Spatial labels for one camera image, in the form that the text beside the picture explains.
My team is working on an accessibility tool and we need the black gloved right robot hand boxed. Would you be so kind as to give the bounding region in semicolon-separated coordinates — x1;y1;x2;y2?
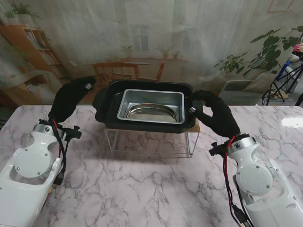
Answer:
188;90;241;139

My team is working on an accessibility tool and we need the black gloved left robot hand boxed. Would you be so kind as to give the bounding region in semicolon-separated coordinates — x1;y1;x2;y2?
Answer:
48;76;97;125

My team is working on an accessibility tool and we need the large black baking tray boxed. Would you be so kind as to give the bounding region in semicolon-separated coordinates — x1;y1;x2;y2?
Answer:
91;79;197;134

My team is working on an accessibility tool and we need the silver rectangular baking tray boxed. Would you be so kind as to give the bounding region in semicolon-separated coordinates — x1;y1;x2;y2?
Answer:
116;88;185;125

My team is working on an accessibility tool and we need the kidney-shaped steel tray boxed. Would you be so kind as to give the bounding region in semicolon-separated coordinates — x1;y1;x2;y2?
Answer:
124;102;180;123

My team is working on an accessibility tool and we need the black tripod stand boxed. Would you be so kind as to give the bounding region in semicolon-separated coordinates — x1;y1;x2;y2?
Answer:
261;63;303;106

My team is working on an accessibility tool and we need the printed room scene backdrop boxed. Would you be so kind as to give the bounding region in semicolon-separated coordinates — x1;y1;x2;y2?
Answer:
0;0;303;106

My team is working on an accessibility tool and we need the blue board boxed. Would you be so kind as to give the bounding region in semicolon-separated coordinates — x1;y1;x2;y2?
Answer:
274;59;291;81

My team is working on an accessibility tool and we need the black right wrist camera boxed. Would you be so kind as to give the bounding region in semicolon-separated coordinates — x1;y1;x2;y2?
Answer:
209;141;229;157

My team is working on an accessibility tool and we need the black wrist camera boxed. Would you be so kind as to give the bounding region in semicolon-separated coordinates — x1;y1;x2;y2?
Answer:
62;126;83;142
209;141;229;157

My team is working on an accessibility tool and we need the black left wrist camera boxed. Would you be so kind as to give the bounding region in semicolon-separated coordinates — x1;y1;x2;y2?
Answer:
62;126;83;142

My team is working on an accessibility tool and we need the red and black left arm cable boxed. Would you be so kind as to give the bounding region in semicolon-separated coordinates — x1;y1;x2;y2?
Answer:
52;118;70;190

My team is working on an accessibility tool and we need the red and black arm cable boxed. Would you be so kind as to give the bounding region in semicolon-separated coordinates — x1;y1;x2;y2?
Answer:
222;136;254;227
52;118;70;190

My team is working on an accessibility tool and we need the wooden shelf with white frame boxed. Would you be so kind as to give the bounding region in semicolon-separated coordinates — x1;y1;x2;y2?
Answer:
104;118;201;158

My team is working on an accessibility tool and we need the red and black right arm cable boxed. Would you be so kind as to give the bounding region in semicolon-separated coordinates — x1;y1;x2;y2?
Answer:
222;136;254;227

